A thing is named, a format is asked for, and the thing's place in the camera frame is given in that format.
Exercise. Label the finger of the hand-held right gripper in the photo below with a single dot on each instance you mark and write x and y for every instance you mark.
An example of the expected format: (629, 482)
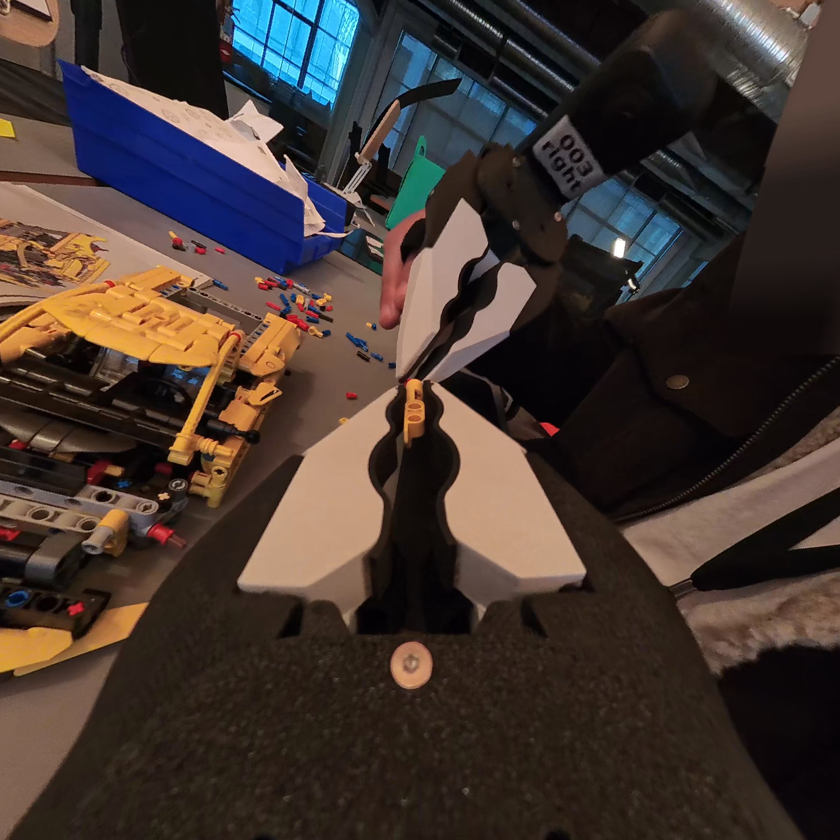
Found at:
(433, 282)
(485, 321)

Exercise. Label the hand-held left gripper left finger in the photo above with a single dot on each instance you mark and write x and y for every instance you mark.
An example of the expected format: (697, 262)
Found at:
(315, 518)

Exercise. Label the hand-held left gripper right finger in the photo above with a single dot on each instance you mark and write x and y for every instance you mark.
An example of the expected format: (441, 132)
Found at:
(512, 518)

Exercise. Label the yellow connector brick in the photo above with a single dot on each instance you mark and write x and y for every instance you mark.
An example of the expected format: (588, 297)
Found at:
(415, 413)

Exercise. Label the wooden metal jointed arm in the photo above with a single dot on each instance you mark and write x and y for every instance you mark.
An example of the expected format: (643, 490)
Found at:
(387, 124)

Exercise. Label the person's right hand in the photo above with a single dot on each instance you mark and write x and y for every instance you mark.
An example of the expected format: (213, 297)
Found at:
(394, 289)

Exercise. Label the green plastic board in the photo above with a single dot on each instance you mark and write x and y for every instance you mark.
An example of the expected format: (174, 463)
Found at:
(417, 184)

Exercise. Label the tall paned window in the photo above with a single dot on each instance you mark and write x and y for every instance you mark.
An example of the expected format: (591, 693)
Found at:
(453, 111)

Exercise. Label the pile of small coloured pins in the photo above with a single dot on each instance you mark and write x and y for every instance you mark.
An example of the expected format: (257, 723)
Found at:
(302, 308)

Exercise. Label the crumpled white printed bags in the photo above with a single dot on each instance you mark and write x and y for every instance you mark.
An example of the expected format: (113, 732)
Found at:
(262, 141)

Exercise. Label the yellow toy car model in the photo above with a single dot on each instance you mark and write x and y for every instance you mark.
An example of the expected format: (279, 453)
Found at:
(131, 394)

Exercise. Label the blue plastic bin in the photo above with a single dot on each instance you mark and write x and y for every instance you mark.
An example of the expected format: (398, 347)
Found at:
(184, 177)

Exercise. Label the large paned window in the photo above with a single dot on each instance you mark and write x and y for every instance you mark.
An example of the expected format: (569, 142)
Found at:
(295, 46)

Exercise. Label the yellow panel with black pins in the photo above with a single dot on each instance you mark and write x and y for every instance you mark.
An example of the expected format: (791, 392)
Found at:
(39, 640)

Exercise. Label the open instruction booklet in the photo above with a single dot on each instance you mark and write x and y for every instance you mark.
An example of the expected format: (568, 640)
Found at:
(52, 256)

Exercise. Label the yellow paper slip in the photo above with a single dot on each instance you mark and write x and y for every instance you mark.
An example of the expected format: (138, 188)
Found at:
(6, 128)

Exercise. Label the wooden document stand with sheet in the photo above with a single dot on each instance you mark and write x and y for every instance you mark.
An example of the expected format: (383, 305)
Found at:
(26, 23)

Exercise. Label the silver ventilation duct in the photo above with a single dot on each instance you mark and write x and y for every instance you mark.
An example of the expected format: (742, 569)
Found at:
(741, 46)

